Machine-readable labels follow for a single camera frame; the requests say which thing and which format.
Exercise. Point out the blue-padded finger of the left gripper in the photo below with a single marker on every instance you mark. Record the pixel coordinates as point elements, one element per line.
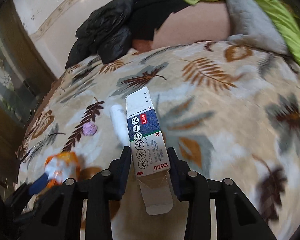
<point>37,186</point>

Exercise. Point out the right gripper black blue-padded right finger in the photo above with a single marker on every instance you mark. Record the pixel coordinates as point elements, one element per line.
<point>236,217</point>

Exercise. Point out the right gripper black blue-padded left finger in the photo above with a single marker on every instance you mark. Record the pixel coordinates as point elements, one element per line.
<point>107,185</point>

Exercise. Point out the orange cardboard box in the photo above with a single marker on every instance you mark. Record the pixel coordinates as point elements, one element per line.
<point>60,167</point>

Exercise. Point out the blue white medicine box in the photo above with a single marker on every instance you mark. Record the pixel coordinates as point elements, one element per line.
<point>150,157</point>

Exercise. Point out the white plastic tube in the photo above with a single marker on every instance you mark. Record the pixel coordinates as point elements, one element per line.
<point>119,120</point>

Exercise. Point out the purple crumpled ball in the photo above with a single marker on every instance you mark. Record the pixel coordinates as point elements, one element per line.
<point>89,129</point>

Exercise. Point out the leaf-patterned plush blanket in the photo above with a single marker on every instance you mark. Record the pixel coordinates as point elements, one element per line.
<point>228,111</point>

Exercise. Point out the wooden glass cabinet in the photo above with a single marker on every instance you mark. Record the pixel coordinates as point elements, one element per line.
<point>24,80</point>

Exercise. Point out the black puffer jacket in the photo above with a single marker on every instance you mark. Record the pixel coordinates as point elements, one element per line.
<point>105,33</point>

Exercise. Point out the grey quilted pillow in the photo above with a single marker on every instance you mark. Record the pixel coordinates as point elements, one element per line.
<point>252,27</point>

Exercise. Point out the brown sofa bed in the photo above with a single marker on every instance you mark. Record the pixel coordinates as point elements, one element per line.
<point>205,21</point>

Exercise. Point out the black sweater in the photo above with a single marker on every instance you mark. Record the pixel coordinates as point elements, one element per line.
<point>149,15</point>

